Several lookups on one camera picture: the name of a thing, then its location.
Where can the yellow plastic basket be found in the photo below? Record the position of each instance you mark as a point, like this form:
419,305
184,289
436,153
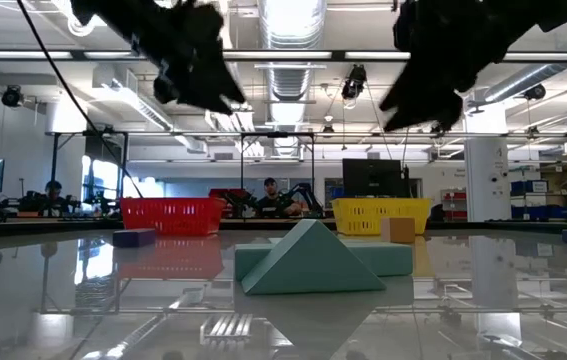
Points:
363,215

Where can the black ceiling camera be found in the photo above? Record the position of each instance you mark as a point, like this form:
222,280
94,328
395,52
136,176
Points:
11,96
534,92
354,82

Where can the teal triangular prism block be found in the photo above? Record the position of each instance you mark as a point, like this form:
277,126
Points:
308,265

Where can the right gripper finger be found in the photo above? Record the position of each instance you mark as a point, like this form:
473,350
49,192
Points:
413,90
438,112

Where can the seated person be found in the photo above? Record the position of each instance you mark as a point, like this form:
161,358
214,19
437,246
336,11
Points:
273,205

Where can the background black robot arm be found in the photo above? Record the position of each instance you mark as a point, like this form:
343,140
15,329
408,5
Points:
308,197
240,202

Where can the black background rig frame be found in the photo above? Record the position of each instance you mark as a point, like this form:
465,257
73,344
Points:
54,165
278,134

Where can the black aluminium table frame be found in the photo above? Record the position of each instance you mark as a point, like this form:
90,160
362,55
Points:
273,225

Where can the long teal block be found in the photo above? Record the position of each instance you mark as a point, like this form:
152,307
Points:
393,257

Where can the blue storage bin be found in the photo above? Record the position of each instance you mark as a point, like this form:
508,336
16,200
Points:
528,187

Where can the silver ceiling duct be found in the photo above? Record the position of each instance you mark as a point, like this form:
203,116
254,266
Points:
290,80

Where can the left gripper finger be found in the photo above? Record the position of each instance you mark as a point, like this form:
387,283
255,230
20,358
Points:
188,90
223,70

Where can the black monitor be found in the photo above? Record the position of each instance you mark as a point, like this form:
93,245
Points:
375,177

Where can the white square column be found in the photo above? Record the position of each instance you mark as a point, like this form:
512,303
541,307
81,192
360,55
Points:
485,175

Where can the red storage bins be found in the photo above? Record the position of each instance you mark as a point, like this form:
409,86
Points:
455,205

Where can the white glossy table board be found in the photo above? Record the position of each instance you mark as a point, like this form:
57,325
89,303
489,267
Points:
113,300

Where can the red plastic basket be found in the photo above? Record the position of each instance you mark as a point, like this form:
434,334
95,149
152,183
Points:
173,215

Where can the black overhead frame bar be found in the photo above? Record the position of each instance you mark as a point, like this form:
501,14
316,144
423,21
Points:
338,55

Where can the orange cube block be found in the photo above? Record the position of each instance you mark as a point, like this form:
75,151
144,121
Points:
398,230

